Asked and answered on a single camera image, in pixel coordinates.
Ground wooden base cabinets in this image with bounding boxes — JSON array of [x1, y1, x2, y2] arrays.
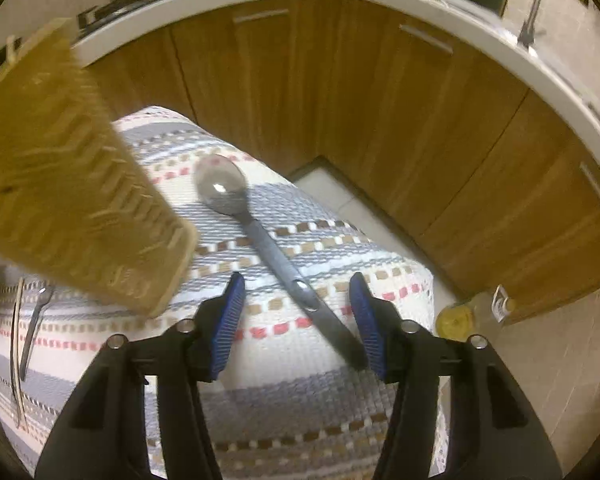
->
[[87, 0, 600, 323]]

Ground steel kitchen faucet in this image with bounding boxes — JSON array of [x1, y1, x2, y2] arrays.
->
[[517, 0, 546, 48]]

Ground large cooking oil bottle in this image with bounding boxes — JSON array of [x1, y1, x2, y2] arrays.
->
[[436, 285, 517, 342]]

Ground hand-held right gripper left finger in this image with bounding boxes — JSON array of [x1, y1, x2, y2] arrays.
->
[[34, 271, 247, 480]]

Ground black gas stove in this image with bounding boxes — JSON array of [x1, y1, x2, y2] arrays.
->
[[0, 0, 186, 73]]

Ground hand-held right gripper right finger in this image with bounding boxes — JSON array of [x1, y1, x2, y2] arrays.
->
[[348, 272, 565, 480]]

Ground steel spoon with dark handle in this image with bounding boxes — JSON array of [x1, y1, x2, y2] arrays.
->
[[194, 154, 368, 372]]

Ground striped woven table mat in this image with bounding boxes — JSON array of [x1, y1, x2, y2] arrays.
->
[[0, 105, 451, 480]]

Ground yellow plastic utensil basket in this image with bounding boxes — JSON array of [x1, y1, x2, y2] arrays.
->
[[0, 17, 199, 318]]

